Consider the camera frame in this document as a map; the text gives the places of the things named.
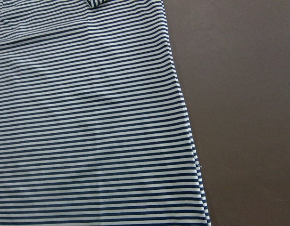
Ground brown paper table cover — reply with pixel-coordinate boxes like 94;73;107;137
164;0;290;226

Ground blue white striped polo shirt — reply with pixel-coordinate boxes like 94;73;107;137
0;0;211;226

